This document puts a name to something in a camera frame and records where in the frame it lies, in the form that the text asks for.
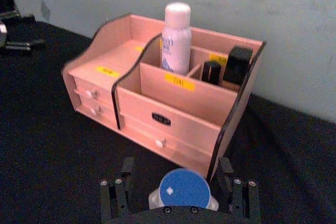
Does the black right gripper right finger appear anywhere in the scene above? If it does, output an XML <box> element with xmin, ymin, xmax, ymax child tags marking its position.
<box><xmin>216</xmin><ymin>156</ymin><xmax>262</xmax><ymax>222</ymax></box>

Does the black table cloth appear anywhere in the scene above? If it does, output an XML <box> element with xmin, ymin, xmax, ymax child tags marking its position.
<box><xmin>0</xmin><ymin>20</ymin><xmax>336</xmax><ymax>224</ymax></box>

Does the white spray bottle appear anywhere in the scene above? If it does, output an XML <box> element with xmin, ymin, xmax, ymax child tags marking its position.
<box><xmin>160</xmin><ymin>2</ymin><xmax>193</xmax><ymax>76</ymax></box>

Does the bottle with black square cap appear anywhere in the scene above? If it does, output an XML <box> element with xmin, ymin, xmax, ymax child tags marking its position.
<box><xmin>222</xmin><ymin>46</ymin><xmax>254</xmax><ymax>92</ymax></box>

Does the black oval name plate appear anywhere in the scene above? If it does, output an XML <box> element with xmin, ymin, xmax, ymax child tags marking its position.
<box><xmin>151</xmin><ymin>111</ymin><xmax>172</xmax><ymax>127</ymax></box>

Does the small wooden drawer white knob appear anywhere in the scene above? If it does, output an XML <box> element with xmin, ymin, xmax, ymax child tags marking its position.
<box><xmin>72</xmin><ymin>75</ymin><xmax>116</xmax><ymax>104</ymax></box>
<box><xmin>75</xmin><ymin>92</ymin><xmax>119</xmax><ymax>131</ymax></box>

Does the pale wooden desk organizer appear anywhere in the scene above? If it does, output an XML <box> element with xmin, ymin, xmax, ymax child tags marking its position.
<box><xmin>60</xmin><ymin>13</ymin><xmax>268</xmax><ymax>183</ymax></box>

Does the round jar with blue lid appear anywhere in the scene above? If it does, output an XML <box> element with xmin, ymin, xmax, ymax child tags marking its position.
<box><xmin>148</xmin><ymin>168</ymin><xmax>219</xmax><ymax>211</ymax></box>

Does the wide wooden drawer white knob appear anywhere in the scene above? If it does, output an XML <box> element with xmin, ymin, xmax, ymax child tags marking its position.
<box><xmin>122</xmin><ymin>115</ymin><xmax>214</xmax><ymax>180</ymax></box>

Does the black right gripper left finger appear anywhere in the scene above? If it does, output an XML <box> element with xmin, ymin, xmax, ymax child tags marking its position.
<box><xmin>99</xmin><ymin>156</ymin><xmax>136</xmax><ymax>222</ymax></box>

